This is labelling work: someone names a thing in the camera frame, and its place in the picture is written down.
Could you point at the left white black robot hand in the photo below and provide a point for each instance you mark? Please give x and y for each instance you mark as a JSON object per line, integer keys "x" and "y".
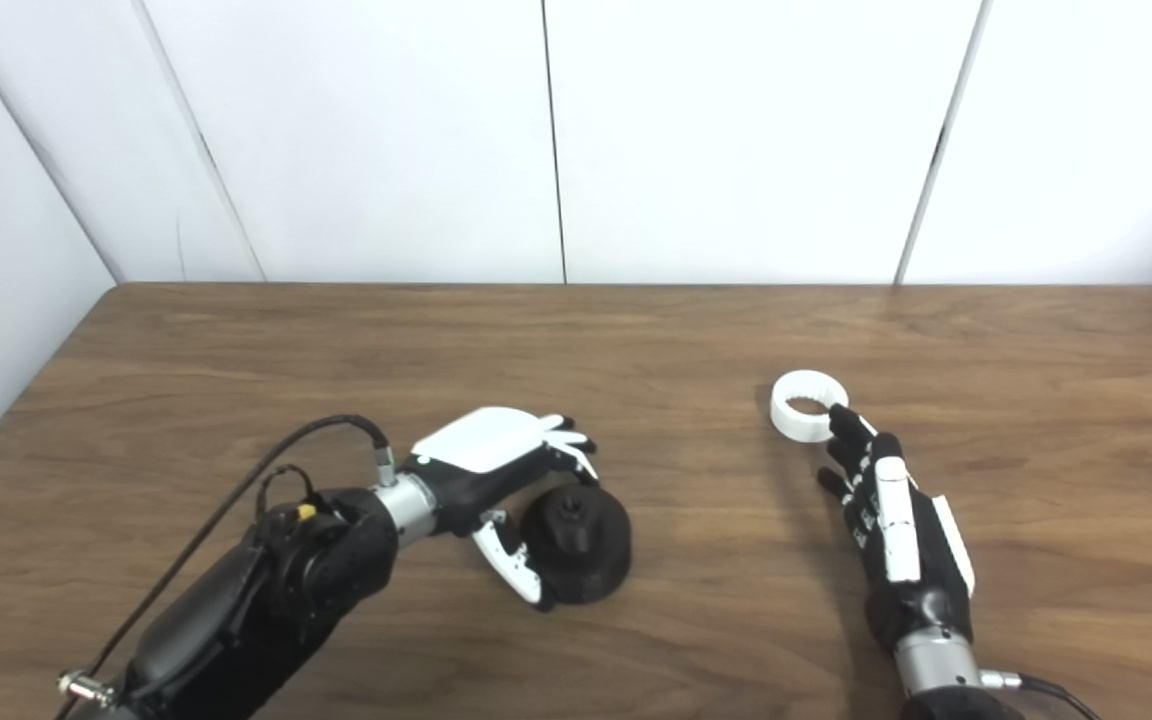
{"x": 481, "y": 455}

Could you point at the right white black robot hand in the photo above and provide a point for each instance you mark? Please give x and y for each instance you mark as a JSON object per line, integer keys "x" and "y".
{"x": 911, "y": 570}

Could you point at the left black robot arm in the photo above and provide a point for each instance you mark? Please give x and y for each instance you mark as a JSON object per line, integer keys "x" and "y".
{"x": 266, "y": 600}

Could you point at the round black plastic part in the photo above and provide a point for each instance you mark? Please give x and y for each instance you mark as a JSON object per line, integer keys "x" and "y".
{"x": 586, "y": 550}

